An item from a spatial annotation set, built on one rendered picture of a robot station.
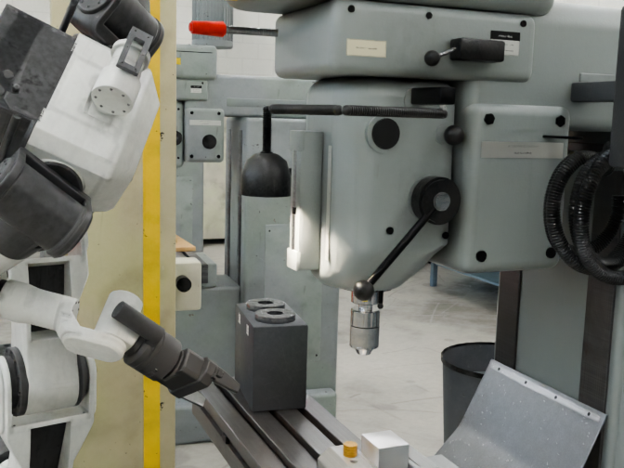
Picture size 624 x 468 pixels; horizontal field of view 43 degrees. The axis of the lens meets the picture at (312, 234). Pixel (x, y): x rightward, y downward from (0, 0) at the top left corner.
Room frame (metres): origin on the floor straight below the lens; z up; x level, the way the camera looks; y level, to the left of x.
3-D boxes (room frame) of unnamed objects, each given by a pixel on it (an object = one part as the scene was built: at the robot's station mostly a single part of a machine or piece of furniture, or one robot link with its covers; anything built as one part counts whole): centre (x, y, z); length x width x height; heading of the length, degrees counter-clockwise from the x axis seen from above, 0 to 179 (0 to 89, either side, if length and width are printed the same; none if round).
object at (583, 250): (1.17, -0.41, 1.45); 0.18 x 0.16 x 0.21; 113
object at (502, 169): (1.32, -0.27, 1.47); 0.24 x 0.19 x 0.26; 23
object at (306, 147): (1.20, 0.01, 1.45); 0.04 x 0.04 x 0.21; 23
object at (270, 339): (1.75, 0.09, 1.04); 0.22 x 0.12 x 0.20; 15
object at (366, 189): (1.25, -0.09, 1.47); 0.21 x 0.19 x 0.32; 23
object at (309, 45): (1.26, -0.13, 1.68); 0.34 x 0.24 x 0.10; 113
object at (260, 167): (1.14, 0.07, 1.49); 0.07 x 0.07 x 0.06
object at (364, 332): (1.25, -0.09, 1.23); 0.05 x 0.05 x 0.05
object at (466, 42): (1.15, -0.20, 1.66); 0.12 x 0.04 x 0.04; 113
